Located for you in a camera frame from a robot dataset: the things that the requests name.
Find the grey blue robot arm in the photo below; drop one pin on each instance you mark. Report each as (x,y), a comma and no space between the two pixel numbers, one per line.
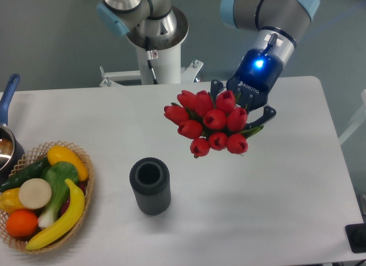
(157,29)

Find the white frame at right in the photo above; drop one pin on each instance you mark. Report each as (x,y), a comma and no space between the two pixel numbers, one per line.
(354,122)

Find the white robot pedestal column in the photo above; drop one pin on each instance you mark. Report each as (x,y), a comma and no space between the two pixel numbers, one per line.
(166,65)

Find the yellow squash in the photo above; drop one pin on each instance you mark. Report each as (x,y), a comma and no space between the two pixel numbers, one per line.
(63,154)

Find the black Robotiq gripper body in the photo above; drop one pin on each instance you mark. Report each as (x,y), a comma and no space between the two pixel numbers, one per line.
(254,79)

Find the green bok choy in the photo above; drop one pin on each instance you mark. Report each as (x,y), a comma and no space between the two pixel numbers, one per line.
(55,176)

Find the woven wicker basket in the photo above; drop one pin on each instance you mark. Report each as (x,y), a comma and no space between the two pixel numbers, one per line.
(30,157)

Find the green cucumber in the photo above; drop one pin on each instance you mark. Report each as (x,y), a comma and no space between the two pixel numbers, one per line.
(31,171)

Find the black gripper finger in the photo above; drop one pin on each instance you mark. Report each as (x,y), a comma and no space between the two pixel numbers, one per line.
(268,114)
(216,87)

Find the beige round radish slice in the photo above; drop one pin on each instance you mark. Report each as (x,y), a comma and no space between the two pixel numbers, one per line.
(35,193)

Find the blue handled saucepan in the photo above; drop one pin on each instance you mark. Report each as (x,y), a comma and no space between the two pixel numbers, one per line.
(11,150)

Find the yellow banana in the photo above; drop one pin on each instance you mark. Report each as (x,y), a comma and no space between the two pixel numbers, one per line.
(64,223)

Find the yellow bell pepper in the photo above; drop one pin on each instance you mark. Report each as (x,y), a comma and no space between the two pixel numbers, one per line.
(10,201)

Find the dark grey ribbed vase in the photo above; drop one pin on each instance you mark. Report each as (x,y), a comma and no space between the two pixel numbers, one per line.
(150,181)

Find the black device at table edge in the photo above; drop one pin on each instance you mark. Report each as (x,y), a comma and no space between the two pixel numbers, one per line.
(356,237)

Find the red tulip bouquet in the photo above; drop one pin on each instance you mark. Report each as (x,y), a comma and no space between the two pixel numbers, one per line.
(211,123)

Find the orange fruit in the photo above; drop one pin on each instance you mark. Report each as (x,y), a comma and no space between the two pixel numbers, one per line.
(22,223)

